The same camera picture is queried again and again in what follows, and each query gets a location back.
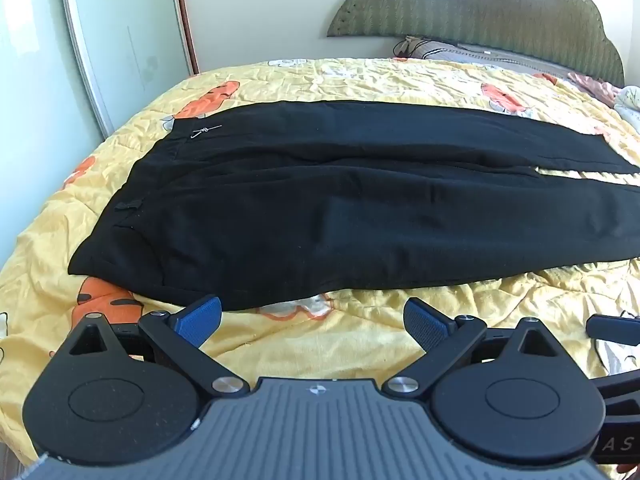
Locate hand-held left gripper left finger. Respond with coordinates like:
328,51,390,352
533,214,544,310
50,296,251,401

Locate grey patterned pillow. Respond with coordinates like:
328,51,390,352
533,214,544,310
392,35,571,79

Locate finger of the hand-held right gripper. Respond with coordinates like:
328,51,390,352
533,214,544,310
586,312,640,346

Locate green padded headboard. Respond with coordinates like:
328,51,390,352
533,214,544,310
326,0,626,87

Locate white printed quilt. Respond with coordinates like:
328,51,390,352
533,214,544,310
612,85,640,137

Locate pink cloth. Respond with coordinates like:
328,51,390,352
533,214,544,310
567,71,624,109

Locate yellow carrot print blanket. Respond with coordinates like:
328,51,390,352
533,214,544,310
0,57,640,461

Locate black pants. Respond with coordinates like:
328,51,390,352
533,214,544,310
67,100,640,312

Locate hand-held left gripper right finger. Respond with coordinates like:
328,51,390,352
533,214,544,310
382,297,571,401

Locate white glass wardrobe door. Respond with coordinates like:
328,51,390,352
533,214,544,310
0,0,201,241

